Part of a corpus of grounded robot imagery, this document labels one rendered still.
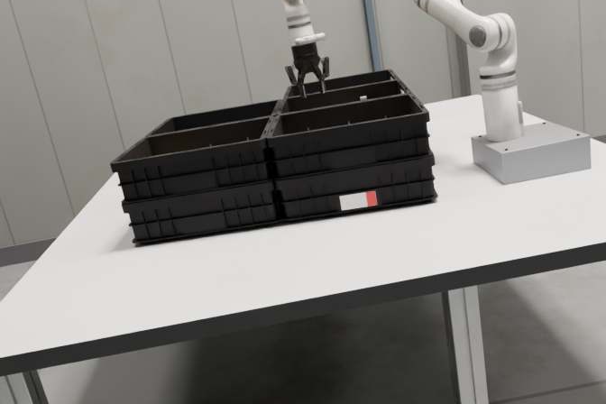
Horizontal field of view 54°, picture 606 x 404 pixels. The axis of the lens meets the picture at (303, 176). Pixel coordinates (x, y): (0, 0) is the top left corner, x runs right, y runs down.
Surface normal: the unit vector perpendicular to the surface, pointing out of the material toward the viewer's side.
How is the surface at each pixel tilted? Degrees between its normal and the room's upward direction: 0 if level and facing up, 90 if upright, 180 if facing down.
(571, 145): 90
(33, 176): 90
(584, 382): 0
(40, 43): 90
